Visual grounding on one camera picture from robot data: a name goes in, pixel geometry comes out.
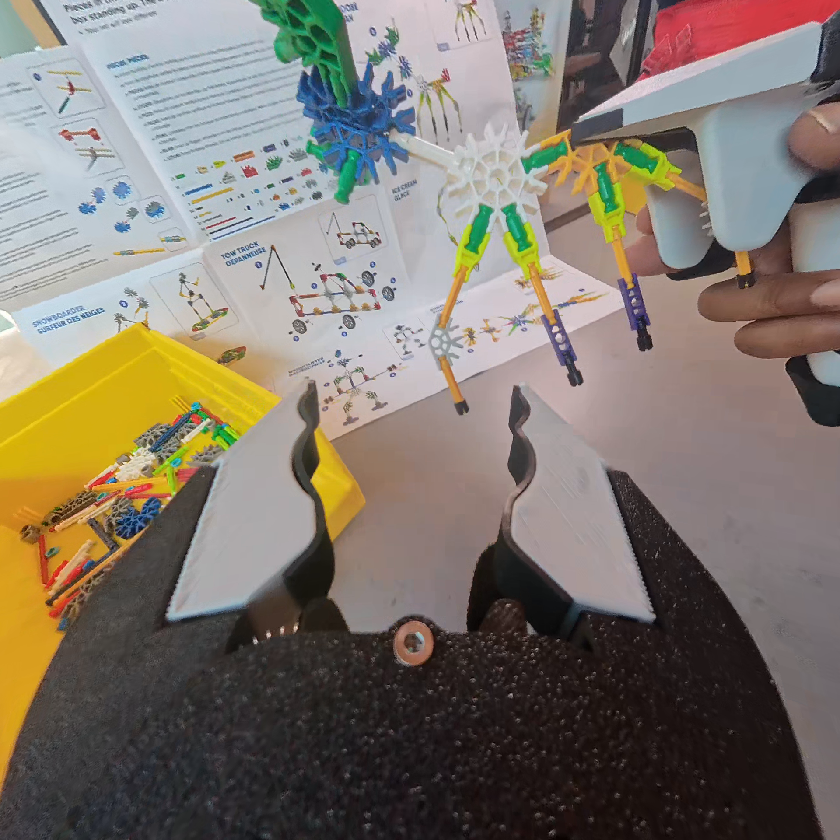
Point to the yellow toy set box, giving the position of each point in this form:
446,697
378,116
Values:
525,52

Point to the stack of red plastic bins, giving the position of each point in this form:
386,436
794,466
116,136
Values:
722,26

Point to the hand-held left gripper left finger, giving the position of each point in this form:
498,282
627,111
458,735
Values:
249,525

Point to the black printed cardboard box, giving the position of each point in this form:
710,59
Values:
630,39

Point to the grey desk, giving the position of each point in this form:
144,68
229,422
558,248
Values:
689,459

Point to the person's right hand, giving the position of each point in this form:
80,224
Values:
774,308

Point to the green and blue toy assembly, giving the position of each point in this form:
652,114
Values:
358,124

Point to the white toy instruction sheet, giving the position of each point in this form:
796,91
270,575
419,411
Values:
229,98

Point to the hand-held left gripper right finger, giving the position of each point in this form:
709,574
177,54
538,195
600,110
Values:
577,531

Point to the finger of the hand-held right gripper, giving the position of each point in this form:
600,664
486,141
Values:
722,79

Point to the yellow divided plastic bin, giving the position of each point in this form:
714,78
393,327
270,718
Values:
98,394

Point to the multicoloured toy hand assembly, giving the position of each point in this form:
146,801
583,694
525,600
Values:
492,172

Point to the pile of toy pieces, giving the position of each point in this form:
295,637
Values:
131,466

